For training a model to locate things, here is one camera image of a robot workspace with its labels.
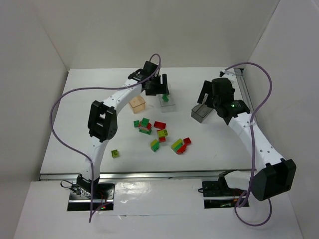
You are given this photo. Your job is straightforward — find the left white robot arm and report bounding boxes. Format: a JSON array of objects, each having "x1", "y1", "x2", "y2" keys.
[{"x1": 76, "y1": 61, "x2": 168, "y2": 195}]

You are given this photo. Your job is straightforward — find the clear transparent container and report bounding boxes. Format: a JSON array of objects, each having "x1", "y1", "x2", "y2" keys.
[{"x1": 158, "y1": 83, "x2": 176, "y2": 113}]

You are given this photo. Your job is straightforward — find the aluminium front rail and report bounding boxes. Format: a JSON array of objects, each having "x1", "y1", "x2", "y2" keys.
[{"x1": 38, "y1": 169, "x2": 255, "y2": 181}]

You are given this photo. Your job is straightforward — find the orange transparent container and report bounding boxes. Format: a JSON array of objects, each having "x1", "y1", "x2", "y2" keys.
[{"x1": 129, "y1": 96, "x2": 146, "y2": 114}]

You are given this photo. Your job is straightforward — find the grey transparent container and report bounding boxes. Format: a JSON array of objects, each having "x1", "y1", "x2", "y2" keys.
[{"x1": 191, "y1": 103, "x2": 213, "y2": 123}]

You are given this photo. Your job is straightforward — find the yellow green red lego stack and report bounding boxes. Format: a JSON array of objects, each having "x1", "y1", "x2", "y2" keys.
[{"x1": 171, "y1": 139, "x2": 187, "y2": 155}]

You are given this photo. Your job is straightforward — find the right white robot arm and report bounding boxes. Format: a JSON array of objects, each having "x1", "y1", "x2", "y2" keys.
[{"x1": 197, "y1": 78, "x2": 297, "y2": 201}]

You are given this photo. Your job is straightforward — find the dark green lego cube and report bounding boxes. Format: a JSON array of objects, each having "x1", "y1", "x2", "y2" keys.
[{"x1": 162, "y1": 94, "x2": 169, "y2": 102}]

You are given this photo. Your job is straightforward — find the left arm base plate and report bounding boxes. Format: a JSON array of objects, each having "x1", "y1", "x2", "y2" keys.
[{"x1": 60, "y1": 180, "x2": 116, "y2": 212}]

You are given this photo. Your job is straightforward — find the lime green lego cube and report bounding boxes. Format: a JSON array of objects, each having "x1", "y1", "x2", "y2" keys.
[{"x1": 111, "y1": 149, "x2": 119, "y2": 158}]

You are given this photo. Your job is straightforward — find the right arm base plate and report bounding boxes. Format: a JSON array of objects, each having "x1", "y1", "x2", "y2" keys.
[{"x1": 197, "y1": 170, "x2": 243, "y2": 209}]

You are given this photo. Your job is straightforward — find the red lego brick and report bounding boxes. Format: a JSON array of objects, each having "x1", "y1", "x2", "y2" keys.
[
  {"x1": 154, "y1": 121, "x2": 166, "y2": 129},
  {"x1": 183, "y1": 137, "x2": 192, "y2": 145}
]

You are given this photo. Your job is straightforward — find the aluminium side rail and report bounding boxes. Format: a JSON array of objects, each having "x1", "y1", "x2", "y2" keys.
[{"x1": 234, "y1": 68, "x2": 254, "y2": 113}]

